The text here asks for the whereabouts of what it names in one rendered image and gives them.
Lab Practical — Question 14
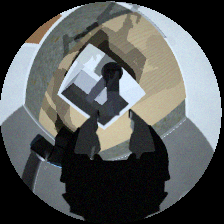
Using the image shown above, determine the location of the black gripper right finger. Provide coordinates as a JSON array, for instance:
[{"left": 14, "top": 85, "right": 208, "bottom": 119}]
[{"left": 129, "top": 109, "right": 170, "bottom": 181}]

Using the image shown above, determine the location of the white sink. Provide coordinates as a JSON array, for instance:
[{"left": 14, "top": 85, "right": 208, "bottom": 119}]
[{"left": 58, "top": 43, "right": 146, "bottom": 130}]

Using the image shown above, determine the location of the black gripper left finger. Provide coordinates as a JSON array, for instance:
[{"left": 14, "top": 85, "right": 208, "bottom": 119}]
[{"left": 60, "top": 110, "right": 101, "bottom": 183}]

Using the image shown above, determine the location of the black mixer tap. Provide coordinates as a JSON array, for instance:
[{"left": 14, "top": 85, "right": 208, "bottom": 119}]
[{"left": 85, "top": 62, "right": 123, "bottom": 116}]

